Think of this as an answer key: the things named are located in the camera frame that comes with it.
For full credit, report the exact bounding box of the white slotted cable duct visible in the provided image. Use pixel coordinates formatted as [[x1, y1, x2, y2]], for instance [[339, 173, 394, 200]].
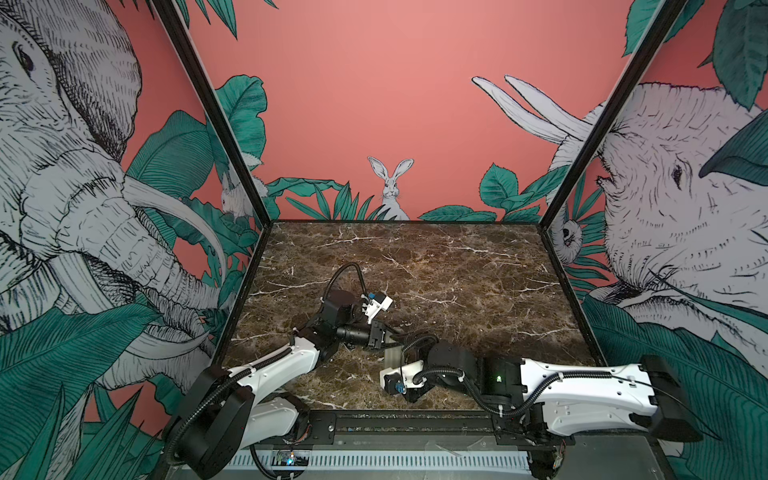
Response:
[[257, 450, 531, 475]]

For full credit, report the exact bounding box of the black left corner frame post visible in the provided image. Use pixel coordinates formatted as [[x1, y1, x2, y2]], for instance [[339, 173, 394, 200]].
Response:
[[151, 0, 272, 227]]

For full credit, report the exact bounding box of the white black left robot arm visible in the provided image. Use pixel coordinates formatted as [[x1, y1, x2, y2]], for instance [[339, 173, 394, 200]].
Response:
[[162, 290, 393, 479]]

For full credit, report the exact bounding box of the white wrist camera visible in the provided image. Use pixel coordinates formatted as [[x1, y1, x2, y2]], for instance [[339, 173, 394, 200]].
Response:
[[379, 360, 425, 402], [363, 292, 393, 324]]

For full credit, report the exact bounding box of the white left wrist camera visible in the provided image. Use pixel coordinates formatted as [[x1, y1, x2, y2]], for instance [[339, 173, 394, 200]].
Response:
[[363, 292, 393, 324]]

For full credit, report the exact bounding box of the black right corner frame post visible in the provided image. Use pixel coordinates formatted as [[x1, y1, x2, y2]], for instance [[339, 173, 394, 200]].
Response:
[[538, 0, 687, 231]]

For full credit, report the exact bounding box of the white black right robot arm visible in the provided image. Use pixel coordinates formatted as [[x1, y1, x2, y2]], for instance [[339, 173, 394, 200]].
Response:
[[380, 337, 703, 443]]

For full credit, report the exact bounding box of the grey remote control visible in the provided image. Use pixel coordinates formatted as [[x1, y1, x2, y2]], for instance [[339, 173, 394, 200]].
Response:
[[384, 346, 403, 369]]

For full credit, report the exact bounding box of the green circuit board with leds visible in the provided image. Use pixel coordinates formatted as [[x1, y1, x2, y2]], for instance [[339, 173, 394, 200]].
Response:
[[271, 450, 311, 470]]

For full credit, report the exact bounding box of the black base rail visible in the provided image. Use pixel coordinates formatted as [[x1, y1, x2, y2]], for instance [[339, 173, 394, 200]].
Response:
[[300, 410, 576, 450]]

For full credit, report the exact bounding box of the black corner frame post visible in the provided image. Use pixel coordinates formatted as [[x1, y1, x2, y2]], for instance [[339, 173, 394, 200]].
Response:
[[151, 0, 272, 227], [538, 0, 687, 231]]

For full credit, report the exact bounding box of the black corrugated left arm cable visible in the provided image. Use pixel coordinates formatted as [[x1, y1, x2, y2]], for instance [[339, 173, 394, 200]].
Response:
[[322, 262, 370, 301]]

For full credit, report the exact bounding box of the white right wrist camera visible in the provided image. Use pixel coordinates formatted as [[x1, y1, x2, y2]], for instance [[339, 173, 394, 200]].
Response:
[[379, 360, 425, 402]]

